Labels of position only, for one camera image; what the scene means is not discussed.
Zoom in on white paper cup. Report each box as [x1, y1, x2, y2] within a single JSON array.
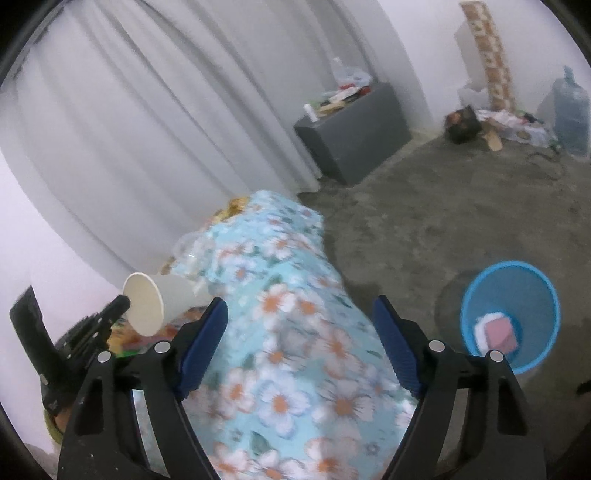
[[122, 272, 214, 337]]

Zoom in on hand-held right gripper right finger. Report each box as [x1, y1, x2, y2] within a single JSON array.
[[373, 295, 548, 480]]

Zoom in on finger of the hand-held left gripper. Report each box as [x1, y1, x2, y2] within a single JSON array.
[[59, 294, 132, 361]]

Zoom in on grey cabinet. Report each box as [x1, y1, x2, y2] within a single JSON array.
[[294, 82, 413, 186]]

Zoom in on white board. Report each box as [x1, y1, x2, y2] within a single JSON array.
[[455, 21, 488, 93]]

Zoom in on crumpled clear plastic wrapper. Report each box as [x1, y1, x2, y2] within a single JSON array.
[[172, 231, 218, 278]]

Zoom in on floral light blue blanket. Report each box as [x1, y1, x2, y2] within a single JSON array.
[[134, 190, 419, 480]]

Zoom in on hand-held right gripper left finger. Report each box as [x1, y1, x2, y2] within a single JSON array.
[[58, 298, 229, 480]]

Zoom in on black cable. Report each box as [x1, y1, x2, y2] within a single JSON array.
[[526, 147, 566, 181]]

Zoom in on colourful snack packets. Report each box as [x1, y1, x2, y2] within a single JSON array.
[[108, 318, 185, 358]]

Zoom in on pink packet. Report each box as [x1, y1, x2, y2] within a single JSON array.
[[473, 313, 520, 356]]

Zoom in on clear plastic bag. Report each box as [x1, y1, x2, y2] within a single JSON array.
[[330, 58, 372, 90]]

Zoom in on large blue water jug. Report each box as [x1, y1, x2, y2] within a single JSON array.
[[551, 65, 591, 155]]

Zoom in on pile of papers and cloth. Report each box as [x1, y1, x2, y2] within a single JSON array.
[[475, 108, 555, 152]]

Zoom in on blue plastic basket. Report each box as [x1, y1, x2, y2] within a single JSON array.
[[460, 261, 561, 376]]

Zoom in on white curtain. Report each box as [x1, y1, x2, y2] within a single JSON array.
[[0, 0, 432, 287]]

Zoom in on pile of clutter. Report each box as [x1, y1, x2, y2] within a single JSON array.
[[314, 85, 372, 114]]

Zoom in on yellow snack packets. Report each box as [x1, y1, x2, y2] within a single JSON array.
[[205, 196, 252, 227]]

